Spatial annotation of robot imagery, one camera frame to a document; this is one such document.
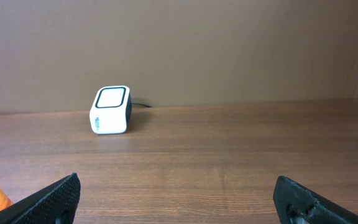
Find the white barcode scanner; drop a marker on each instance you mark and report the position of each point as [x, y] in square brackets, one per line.
[111, 110]

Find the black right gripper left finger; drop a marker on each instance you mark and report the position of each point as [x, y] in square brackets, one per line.
[54, 204]

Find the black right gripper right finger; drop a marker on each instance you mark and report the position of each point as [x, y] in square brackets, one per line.
[295, 203]

